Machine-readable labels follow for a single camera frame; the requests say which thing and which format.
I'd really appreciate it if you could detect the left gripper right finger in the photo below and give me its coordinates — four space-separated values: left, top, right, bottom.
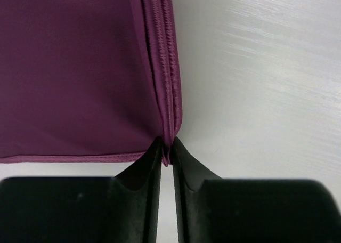
172 139 340 242

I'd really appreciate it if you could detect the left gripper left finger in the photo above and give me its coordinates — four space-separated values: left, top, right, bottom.
1 138 163 242

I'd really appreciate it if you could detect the purple satin napkin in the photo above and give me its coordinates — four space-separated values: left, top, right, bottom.
1 0 182 165

